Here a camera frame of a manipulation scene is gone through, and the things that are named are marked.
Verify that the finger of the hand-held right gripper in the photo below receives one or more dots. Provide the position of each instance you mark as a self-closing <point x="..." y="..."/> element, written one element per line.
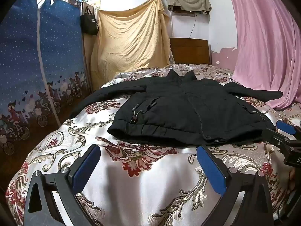
<point x="285" y="127"/>
<point x="272" y="136"/>

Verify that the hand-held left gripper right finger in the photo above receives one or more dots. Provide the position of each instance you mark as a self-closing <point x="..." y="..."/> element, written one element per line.
<point x="210" y="169"/>

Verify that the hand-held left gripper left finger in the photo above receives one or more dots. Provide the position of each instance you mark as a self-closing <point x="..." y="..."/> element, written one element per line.
<point x="85" y="169"/>

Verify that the black jacket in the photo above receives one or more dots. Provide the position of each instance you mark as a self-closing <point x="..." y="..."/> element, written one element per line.
<point x="183" y="113"/>

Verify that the floral satin bedspread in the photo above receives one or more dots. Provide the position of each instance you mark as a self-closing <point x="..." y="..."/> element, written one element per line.
<point x="141" y="181"/>

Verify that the pink curtain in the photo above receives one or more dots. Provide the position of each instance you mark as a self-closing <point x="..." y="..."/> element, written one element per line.
<point x="265" y="51"/>

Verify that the blue fabric wardrobe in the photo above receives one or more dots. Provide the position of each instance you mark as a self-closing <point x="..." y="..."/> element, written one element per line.
<point x="35" y="75"/>

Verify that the wooden headboard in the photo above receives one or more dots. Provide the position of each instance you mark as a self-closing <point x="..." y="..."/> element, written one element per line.
<point x="190" y="51"/>

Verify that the yellow hanging sheet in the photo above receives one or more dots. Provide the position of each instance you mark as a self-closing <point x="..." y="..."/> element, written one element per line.
<point x="127" y="40"/>

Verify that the black tote bag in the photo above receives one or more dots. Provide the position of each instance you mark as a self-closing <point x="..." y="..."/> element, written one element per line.
<point x="89" y="21"/>

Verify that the olive cloth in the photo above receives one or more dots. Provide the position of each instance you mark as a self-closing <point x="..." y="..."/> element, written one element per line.
<point x="188" y="1"/>

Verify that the white wall box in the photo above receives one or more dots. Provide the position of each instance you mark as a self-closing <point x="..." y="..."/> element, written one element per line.
<point x="184" y="12"/>

